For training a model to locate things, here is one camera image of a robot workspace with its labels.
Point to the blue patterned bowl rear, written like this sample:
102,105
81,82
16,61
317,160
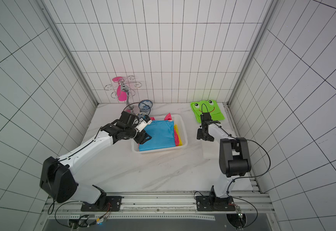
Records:
145,106

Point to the white plastic basket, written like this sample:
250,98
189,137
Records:
182,131

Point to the blue patterned bowl front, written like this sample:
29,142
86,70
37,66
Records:
141,115

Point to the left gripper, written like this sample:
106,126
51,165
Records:
141,139

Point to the pink cup on stand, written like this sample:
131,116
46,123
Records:
121,94

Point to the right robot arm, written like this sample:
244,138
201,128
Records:
233,156

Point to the pink rabbit raincoat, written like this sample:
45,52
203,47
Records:
163,132

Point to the yellow raincoat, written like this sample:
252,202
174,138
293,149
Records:
178,134

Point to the silver cup holder stand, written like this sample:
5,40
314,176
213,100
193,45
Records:
131,86

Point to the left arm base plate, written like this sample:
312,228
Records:
103,204

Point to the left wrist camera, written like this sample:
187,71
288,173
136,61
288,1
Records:
143,122

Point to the green frog raincoat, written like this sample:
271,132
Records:
207,106

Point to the blue raincoat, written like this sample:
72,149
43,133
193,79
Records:
162,133

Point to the blue patterned bowl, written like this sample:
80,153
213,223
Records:
141,115
145,106

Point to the aluminium mounting rail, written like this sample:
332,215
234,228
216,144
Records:
156,205

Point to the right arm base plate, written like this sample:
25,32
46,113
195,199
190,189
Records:
206,204

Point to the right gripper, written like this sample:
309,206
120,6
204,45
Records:
205,125

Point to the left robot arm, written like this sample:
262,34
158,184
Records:
58,174

